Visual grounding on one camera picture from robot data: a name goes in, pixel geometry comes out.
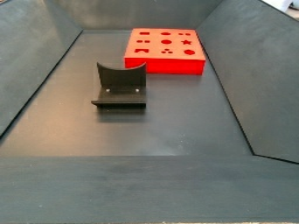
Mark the red shape sorting board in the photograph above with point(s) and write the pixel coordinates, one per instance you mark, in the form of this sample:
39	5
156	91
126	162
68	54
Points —
170	51

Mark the black curved fixture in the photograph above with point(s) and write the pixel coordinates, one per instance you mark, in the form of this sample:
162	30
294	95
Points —
122	87

